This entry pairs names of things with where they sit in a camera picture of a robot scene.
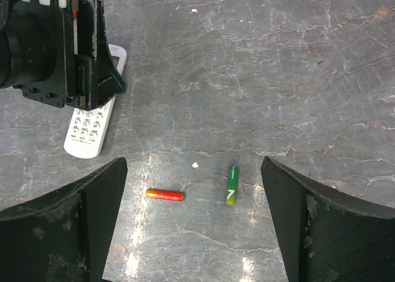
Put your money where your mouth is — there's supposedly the green battery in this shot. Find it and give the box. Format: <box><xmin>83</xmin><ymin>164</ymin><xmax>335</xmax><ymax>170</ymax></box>
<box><xmin>225</xmin><ymin>165</ymin><xmax>239</xmax><ymax>205</ymax></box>

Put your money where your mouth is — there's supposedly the white remote control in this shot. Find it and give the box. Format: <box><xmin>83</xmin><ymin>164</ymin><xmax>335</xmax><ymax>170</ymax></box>
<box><xmin>63</xmin><ymin>43</ymin><xmax>128</xmax><ymax>159</ymax></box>

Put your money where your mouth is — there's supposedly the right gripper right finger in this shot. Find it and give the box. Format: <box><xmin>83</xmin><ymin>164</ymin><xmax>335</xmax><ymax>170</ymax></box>
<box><xmin>260</xmin><ymin>157</ymin><xmax>394</xmax><ymax>281</ymax></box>

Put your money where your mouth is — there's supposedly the orange red battery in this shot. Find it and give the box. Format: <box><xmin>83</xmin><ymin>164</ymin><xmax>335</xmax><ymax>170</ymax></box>
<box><xmin>145</xmin><ymin>189</ymin><xmax>185</xmax><ymax>202</ymax></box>

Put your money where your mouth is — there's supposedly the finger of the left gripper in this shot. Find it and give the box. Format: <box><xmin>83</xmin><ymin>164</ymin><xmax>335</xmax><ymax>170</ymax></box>
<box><xmin>74</xmin><ymin>0</ymin><xmax>126</xmax><ymax>109</ymax></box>

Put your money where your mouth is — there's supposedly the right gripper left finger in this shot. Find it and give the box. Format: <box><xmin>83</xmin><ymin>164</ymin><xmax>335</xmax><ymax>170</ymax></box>
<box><xmin>1</xmin><ymin>157</ymin><xmax>128</xmax><ymax>281</ymax></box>

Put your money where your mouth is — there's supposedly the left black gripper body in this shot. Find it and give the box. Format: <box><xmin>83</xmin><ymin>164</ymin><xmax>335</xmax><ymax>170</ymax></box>
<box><xmin>1</xmin><ymin>0</ymin><xmax>78</xmax><ymax>108</ymax></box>

